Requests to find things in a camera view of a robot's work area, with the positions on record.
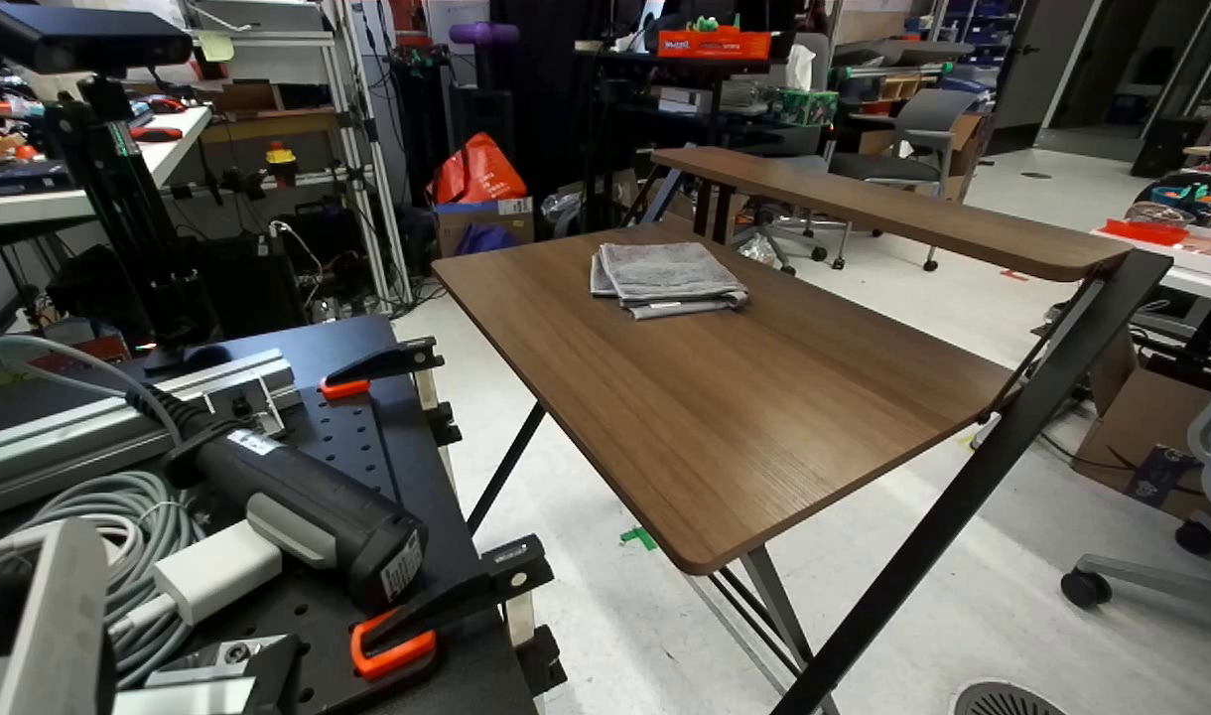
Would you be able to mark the grey towel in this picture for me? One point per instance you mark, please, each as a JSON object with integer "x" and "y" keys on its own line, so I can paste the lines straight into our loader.
{"x": 667, "y": 275}

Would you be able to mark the cardboard box with label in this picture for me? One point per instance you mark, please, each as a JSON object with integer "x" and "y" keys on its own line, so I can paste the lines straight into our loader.
{"x": 490, "y": 225}

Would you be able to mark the green tape piece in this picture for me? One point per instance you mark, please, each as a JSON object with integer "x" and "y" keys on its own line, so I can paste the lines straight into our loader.
{"x": 638, "y": 536}

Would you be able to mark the orange bag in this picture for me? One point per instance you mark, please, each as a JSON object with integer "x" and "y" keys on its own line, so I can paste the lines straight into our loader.
{"x": 479, "y": 171}

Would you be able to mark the black perforated mounting platform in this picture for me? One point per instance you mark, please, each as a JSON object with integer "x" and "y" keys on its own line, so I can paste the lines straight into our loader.
{"x": 366, "y": 450}

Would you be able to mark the white metal rack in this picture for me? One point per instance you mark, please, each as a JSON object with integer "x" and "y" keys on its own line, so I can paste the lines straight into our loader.
{"x": 371, "y": 144}

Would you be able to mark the green striped box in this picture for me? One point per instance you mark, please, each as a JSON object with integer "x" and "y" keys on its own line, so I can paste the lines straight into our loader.
{"x": 804, "y": 105}

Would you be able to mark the orange storage box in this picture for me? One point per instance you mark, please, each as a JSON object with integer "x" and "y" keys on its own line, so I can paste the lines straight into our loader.
{"x": 712, "y": 45}

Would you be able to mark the black handheld scanner device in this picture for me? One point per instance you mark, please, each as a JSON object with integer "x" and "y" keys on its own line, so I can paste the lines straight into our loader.
{"x": 309, "y": 510}

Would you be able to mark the purple roll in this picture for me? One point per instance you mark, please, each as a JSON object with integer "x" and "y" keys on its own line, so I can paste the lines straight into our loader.
{"x": 485, "y": 33}

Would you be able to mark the yellow small object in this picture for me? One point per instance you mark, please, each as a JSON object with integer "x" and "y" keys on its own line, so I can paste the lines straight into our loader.
{"x": 280, "y": 156}

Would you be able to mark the brown wooden table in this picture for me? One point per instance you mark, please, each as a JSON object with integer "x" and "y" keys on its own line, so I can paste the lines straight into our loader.
{"x": 974, "y": 481}

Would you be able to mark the grey office chair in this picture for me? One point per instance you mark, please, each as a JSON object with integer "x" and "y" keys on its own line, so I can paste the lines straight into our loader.
{"x": 927, "y": 134}

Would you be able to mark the white power adapter block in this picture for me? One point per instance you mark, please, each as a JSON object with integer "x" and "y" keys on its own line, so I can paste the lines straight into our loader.
{"x": 220, "y": 569}

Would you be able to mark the round floor drain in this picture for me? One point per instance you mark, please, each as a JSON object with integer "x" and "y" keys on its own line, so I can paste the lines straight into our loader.
{"x": 1005, "y": 699}

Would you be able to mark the brown cardboard box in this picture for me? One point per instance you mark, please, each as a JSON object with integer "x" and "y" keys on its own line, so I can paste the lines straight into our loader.
{"x": 1142, "y": 422}

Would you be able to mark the red flat item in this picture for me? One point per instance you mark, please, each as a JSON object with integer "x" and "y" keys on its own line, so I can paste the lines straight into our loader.
{"x": 1144, "y": 233}

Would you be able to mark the white workbench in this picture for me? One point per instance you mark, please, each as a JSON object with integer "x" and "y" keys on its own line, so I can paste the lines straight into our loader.
{"x": 51, "y": 200}

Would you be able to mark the white side table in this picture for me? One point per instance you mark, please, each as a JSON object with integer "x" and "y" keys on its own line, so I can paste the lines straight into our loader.
{"x": 1205, "y": 270}

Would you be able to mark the colourful printed item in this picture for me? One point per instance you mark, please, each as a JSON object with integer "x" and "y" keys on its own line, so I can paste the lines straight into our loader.
{"x": 1193, "y": 200}

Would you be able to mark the grey metal box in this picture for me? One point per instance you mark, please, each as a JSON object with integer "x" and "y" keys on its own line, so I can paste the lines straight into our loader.
{"x": 40, "y": 622}

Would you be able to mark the black camera tripod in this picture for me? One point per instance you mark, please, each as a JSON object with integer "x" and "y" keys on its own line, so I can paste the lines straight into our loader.
{"x": 130, "y": 212}

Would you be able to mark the aluminium rail profile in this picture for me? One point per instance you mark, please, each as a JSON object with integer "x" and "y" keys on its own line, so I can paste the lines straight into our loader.
{"x": 90, "y": 422}

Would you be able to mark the black camera box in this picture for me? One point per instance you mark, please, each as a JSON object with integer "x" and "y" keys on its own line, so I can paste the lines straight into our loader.
{"x": 81, "y": 38}

